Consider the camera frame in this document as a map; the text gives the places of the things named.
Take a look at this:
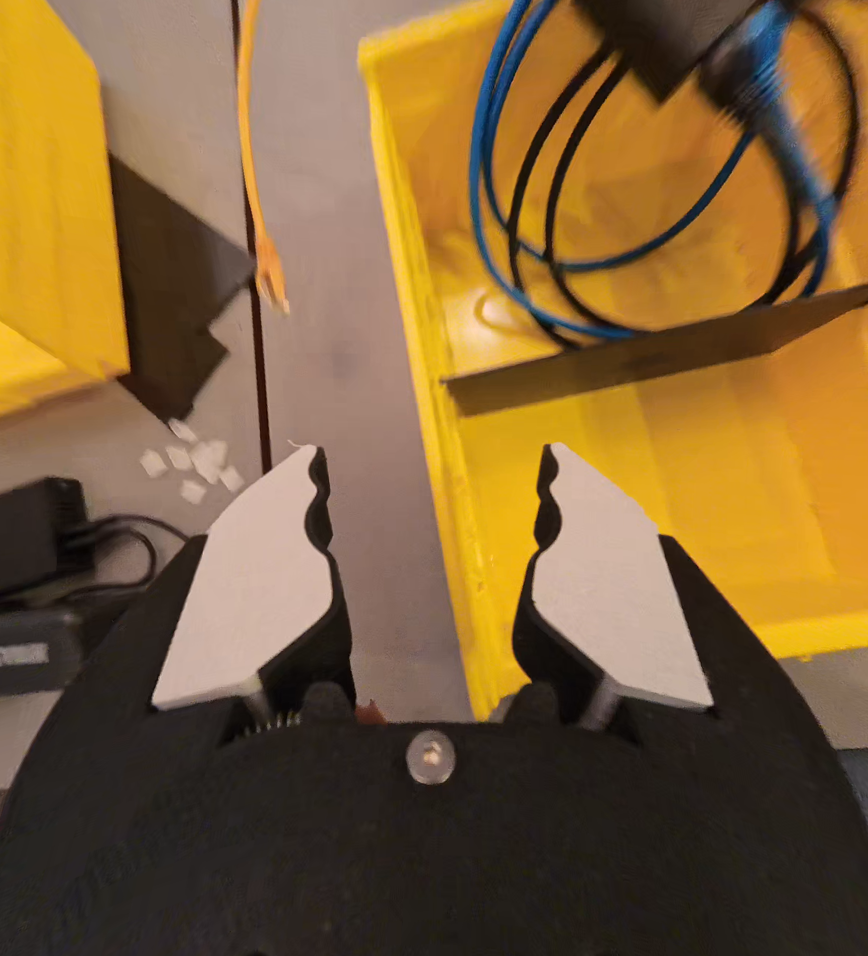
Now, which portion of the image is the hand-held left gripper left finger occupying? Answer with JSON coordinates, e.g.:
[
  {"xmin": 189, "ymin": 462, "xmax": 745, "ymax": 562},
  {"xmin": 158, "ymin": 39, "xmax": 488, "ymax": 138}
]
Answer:
[{"xmin": 150, "ymin": 445, "xmax": 335, "ymax": 712}]

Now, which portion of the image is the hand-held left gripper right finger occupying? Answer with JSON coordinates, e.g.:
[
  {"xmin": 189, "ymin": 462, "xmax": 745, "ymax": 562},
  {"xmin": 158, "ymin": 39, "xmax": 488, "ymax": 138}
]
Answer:
[{"xmin": 531, "ymin": 442, "xmax": 716, "ymax": 712}]

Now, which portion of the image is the yellow divided storage bin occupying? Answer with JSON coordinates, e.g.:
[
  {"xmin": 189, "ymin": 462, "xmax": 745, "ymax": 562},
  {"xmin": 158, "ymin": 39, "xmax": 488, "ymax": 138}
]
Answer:
[{"xmin": 357, "ymin": 0, "xmax": 868, "ymax": 722}]

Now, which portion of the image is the black ethernet cable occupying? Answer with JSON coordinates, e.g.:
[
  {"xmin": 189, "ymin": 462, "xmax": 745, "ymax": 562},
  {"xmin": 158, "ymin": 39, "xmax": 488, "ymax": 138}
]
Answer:
[{"xmin": 505, "ymin": 0, "xmax": 862, "ymax": 351}]

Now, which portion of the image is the blue ethernet cable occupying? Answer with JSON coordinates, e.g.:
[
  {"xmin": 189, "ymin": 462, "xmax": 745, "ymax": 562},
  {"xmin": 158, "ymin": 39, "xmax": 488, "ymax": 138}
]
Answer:
[{"xmin": 468, "ymin": 0, "xmax": 840, "ymax": 343}]

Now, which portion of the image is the orange ethernet cable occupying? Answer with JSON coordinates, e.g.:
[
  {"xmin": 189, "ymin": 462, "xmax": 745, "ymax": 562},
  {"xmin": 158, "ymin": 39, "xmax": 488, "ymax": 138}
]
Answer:
[{"xmin": 235, "ymin": 0, "xmax": 291, "ymax": 316}]

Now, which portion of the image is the black ethernet splitter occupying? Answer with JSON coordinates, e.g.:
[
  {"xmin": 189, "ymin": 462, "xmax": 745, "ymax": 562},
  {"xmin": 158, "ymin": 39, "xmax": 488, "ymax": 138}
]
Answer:
[{"xmin": 572, "ymin": 0, "xmax": 774, "ymax": 104}]

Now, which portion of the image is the pile of clear plastic clips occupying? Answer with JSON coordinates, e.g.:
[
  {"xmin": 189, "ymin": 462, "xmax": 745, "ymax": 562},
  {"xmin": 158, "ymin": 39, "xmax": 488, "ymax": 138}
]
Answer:
[{"xmin": 138, "ymin": 418, "xmax": 246, "ymax": 506}]

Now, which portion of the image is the black power bank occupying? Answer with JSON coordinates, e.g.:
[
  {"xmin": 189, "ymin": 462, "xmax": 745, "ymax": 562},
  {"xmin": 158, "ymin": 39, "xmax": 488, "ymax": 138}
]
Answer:
[{"xmin": 0, "ymin": 606, "xmax": 85, "ymax": 697}]

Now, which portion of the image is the black charging hub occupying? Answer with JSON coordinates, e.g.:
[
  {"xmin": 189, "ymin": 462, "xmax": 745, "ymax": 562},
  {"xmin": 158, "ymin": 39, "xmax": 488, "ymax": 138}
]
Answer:
[{"xmin": 0, "ymin": 477, "xmax": 93, "ymax": 607}]

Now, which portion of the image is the loose black plastic sheet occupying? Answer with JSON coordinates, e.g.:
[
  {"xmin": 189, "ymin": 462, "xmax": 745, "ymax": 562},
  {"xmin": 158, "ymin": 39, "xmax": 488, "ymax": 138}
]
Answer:
[{"xmin": 108, "ymin": 152, "xmax": 257, "ymax": 424}]

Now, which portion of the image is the yellow plastic storage bin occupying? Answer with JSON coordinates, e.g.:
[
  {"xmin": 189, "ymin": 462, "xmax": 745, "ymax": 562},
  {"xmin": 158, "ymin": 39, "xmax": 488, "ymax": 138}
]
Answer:
[{"xmin": 0, "ymin": 0, "xmax": 131, "ymax": 430}]

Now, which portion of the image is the thin black charger cable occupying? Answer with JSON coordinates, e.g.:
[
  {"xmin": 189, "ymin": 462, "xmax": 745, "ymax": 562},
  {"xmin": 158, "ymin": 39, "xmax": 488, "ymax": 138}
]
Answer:
[
  {"xmin": 83, "ymin": 512, "xmax": 190, "ymax": 542},
  {"xmin": 60, "ymin": 529, "xmax": 160, "ymax": 600}
]

